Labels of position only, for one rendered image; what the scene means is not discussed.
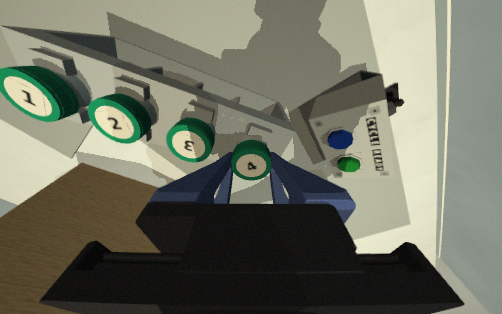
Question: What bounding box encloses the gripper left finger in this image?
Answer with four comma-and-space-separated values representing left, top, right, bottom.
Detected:
147, 152, 233, 204

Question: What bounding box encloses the grey sloping control panel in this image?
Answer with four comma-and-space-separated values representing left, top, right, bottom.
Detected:
298, 70, 404, 178

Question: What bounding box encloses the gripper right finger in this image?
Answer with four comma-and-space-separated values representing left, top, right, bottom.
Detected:
270, 152, 356, 224

